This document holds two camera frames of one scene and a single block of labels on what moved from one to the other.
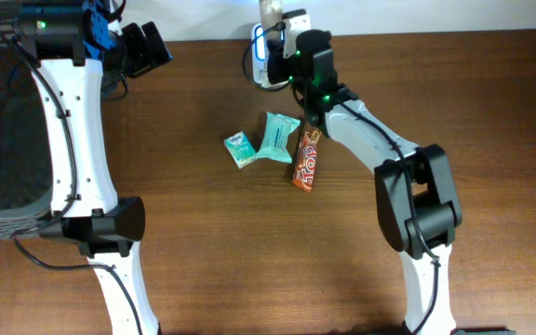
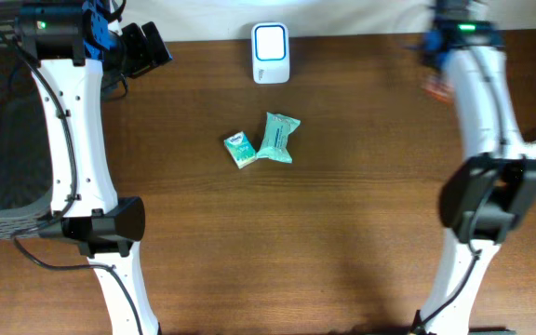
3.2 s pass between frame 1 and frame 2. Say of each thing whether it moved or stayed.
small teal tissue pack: stayed
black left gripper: stayed
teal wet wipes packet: stayed
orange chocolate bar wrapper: moved
